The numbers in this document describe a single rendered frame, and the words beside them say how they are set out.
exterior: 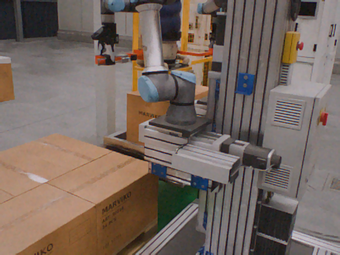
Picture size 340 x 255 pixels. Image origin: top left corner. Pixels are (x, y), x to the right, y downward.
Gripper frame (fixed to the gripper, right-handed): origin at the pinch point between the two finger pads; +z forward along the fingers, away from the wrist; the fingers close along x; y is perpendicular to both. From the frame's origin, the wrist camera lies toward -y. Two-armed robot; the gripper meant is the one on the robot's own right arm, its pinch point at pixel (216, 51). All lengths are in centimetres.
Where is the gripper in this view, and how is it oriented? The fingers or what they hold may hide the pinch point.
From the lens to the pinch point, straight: 268.8
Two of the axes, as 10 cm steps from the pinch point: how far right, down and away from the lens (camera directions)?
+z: -0.6, 9.4, 3.3
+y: -5.2, 2.5, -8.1
